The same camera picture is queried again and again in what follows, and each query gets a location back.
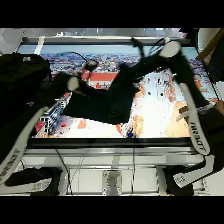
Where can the black garment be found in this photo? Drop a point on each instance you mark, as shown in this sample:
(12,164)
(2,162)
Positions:
(103,101)

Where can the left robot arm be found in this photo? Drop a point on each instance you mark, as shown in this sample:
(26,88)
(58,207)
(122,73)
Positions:
(20,142)

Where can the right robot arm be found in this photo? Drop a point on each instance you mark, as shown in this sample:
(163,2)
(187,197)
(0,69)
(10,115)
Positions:
(196,126)

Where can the silver frame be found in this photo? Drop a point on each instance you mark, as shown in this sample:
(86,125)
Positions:
(150,160)

